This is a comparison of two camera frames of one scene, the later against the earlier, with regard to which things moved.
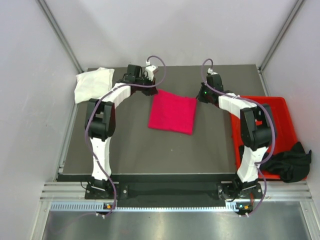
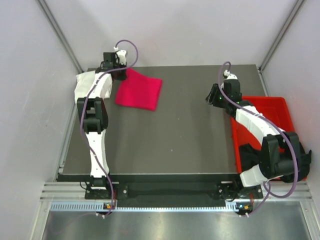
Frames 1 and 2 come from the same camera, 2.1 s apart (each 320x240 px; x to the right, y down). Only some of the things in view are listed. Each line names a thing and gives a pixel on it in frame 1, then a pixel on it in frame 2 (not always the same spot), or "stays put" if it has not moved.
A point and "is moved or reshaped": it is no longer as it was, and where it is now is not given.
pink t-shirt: [172, 112] is moved or reshaped
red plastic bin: [284, 133] stays put
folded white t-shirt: [92, 84] stays put
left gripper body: [145, 81] → [119, 66]
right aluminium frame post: [286, 26] stays put
